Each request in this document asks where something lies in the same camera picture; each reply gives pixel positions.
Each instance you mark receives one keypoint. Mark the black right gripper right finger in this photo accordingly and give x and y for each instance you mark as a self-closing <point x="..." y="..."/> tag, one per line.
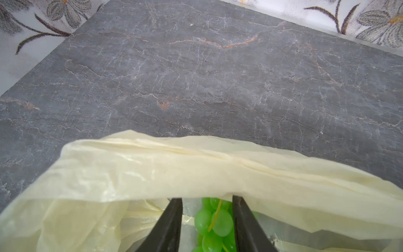
<point x="249" y="236"/>

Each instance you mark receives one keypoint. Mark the pale yellow plastic bag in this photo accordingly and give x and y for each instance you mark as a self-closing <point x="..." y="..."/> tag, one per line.
<point x="105" y="195"/>

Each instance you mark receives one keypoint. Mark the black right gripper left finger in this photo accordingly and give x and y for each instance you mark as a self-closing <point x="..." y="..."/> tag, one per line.
<point x="165" y="236"/>

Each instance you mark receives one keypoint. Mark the green fake grapes bunch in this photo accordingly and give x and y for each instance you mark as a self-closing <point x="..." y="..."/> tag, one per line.
<point x="215" y="227"/>

